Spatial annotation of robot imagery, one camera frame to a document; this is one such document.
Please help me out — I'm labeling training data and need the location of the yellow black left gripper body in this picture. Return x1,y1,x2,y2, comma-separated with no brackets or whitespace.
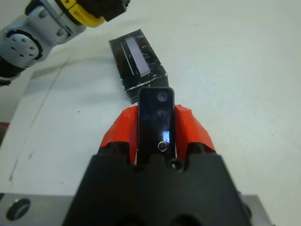
59,0,129,28

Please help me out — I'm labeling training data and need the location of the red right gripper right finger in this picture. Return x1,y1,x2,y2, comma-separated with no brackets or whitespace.
174,103,216,158

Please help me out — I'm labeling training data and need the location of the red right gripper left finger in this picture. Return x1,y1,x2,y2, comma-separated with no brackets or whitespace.
101,105,140,167

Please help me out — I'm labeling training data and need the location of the slim black camera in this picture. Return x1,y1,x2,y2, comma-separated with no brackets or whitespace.
136,87,177,166

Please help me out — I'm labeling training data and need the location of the black rectangular box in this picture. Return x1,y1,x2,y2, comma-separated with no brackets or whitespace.
108,28,170,105

